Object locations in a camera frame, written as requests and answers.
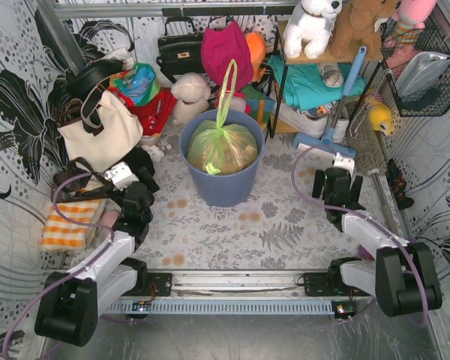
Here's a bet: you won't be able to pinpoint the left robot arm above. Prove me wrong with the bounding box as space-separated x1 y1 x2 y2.
34 162 153 347

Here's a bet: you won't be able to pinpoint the small white cloud plush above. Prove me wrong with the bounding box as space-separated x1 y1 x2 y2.
140 140 174 164

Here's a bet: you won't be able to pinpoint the white fluffy plush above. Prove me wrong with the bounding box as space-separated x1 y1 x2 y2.
171 73 211 126

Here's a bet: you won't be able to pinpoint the wooden shelf rack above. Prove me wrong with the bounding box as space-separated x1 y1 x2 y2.
267 20 362 139

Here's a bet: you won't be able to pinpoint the brown teddy bear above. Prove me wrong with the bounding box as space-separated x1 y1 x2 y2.
331 0 401 60

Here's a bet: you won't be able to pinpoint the silver pouch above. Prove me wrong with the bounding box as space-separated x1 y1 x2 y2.
395 51 450 98

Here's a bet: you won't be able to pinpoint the green trash bag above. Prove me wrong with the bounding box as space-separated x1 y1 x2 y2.
187 59 258 176

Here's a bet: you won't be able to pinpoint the yellow duck plush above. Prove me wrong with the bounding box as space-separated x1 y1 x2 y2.
365 91 393 136

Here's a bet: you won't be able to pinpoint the pink foam roll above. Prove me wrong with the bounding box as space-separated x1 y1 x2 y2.
100 210 119 228

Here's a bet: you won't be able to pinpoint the cream canvas tote bag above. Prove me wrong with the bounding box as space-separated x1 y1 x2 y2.
58 90 143 172

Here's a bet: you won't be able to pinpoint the black wire basket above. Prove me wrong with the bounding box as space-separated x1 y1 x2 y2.
382 18 450 117

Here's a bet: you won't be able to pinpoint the red cloth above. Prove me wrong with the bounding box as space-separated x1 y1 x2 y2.
118 88 177 136

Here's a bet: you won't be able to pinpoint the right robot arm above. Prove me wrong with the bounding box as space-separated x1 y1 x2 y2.
312 167 443 317

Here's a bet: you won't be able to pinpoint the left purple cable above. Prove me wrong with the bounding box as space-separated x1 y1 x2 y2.
0 172 136 359

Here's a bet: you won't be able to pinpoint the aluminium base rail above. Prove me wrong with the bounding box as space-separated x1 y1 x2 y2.
40 268 446 314

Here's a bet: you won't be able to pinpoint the white sneaker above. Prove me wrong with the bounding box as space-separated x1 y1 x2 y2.
278 103 350 143

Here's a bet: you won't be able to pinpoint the pink plush doll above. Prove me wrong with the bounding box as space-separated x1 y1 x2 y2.
391 0 437 38

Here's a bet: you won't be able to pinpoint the orange plush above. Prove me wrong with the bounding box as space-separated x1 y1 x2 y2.
244 31 266 83

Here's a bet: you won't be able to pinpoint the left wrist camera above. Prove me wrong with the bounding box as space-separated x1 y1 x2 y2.
103 161 137 189

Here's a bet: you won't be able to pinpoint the blue trash bin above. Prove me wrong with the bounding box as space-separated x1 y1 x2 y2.
178 109 266 207

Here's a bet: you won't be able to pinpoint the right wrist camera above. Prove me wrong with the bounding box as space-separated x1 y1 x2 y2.
332 152 355 176

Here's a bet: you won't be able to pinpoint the rainbow striped bag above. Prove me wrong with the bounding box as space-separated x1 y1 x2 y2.
241 85 275 125

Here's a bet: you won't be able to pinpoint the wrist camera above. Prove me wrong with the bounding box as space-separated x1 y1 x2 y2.
332 152 355 176
103 161 137 189

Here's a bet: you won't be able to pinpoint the black handbag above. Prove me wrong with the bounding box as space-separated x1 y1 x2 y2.
156 16 206 83

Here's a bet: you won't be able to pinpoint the white round plush pink hands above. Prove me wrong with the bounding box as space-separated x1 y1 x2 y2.
214 88 251 114

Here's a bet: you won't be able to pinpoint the orange white striped cloth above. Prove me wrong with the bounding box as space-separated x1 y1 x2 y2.
40 199 106 251

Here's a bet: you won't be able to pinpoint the white grey dog plush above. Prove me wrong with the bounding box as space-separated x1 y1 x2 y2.
283 0 343 59

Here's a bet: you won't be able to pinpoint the black cloth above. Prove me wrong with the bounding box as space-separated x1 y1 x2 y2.
124 147 155 182

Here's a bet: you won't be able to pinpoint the brown patterned bag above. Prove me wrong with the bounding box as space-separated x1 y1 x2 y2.
51 157 116 203

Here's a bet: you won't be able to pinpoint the purple orange sock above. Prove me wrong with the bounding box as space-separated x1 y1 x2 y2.
357 245 375 261

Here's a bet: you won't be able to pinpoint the magenta hanging cloth bag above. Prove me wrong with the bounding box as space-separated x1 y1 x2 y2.
201 20 254 90

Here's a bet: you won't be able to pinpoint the teal cloth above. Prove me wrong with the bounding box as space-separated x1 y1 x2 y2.
268 55 365 110

